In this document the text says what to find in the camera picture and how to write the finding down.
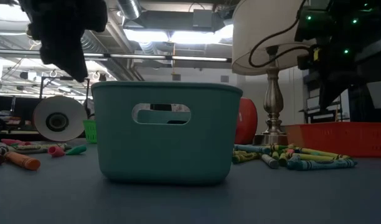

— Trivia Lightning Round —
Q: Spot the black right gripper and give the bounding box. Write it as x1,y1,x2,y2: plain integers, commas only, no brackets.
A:
298,0,378,110

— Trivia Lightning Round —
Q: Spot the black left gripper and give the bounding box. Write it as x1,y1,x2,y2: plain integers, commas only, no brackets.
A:
19,0,109,83

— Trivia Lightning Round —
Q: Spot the gray crayon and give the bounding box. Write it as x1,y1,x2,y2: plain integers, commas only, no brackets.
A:
0,142,16,156
260,154,280,170

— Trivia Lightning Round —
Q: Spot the teal plastic bin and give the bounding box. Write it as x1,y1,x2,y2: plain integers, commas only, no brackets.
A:
91,80,243,187

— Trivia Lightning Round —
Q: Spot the red plastic basket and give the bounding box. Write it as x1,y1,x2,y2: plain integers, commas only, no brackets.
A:
285,121,381,158

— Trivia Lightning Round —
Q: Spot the gray panel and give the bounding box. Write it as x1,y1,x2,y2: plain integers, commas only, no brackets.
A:
366,80,381,110

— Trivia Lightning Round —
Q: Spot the red desk lamp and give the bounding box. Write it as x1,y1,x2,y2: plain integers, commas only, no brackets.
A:
33,95,258,146

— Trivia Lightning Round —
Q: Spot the long ceiling light bar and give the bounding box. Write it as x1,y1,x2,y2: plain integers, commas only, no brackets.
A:
0,49,232,62

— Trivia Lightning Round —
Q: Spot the green plastic basket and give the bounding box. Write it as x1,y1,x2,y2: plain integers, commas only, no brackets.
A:
82,119,98,144

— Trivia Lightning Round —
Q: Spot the white shade table lamp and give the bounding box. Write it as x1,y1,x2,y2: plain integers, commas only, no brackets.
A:
232,0,306,146

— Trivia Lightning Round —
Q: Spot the green eraser cap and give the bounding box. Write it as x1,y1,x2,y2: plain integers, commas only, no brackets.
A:
65,145,87,156

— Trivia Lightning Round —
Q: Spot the pink crayon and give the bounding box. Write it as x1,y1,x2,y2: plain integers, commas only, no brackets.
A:
1,139,32,147

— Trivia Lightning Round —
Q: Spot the gray ceiling box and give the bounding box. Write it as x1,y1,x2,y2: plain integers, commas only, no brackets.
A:
192,9,217,32

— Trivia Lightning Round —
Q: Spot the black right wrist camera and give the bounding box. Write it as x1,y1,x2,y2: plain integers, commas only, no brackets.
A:
294,9,330,43

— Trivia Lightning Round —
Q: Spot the silver ventilation duct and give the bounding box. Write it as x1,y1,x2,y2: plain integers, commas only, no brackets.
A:
116,0,142,20

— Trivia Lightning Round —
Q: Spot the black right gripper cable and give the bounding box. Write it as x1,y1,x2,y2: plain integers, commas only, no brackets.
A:
248,0,310,68

